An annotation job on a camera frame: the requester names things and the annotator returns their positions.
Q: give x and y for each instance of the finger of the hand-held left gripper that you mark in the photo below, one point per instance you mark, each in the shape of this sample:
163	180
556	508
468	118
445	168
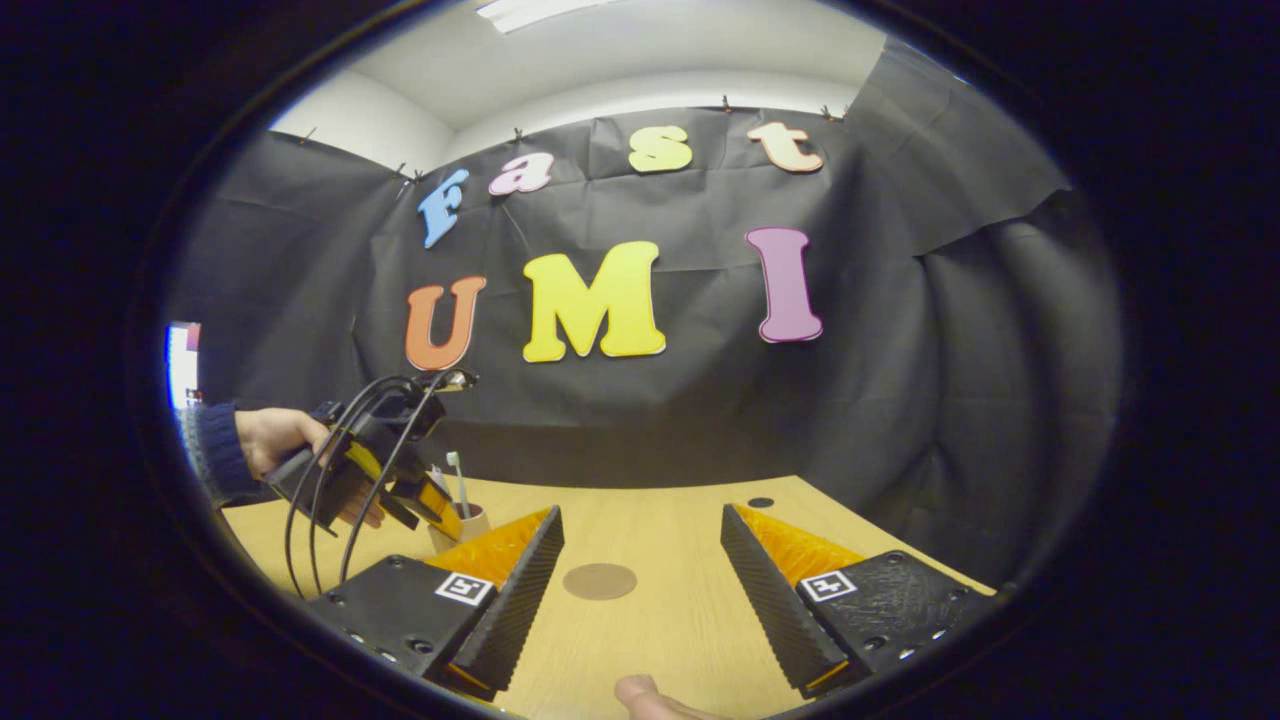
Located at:
440	510

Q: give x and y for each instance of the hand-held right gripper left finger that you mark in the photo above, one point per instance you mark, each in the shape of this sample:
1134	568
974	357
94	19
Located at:
515	600

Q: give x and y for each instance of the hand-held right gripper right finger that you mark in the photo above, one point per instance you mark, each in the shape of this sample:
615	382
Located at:
770	600

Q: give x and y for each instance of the white toothpaste tube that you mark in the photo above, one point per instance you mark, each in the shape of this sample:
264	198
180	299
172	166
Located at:
440	480

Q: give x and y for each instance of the white toothbrush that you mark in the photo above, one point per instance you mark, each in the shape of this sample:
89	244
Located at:
459	480

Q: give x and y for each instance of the beige cup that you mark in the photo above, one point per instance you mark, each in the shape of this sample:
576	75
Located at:
475	522

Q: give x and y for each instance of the brown round coaster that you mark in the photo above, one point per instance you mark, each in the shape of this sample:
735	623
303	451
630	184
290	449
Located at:
600	581

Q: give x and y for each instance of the wooden desktop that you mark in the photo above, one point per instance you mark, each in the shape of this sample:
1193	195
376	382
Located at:
660	630

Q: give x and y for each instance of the black backdrop cloth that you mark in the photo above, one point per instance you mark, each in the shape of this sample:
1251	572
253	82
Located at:
800	420

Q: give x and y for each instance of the bright screen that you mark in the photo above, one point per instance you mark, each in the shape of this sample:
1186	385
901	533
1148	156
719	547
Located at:
181	365

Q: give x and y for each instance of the ceiling light panel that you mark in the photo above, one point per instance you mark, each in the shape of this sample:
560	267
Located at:
540	12

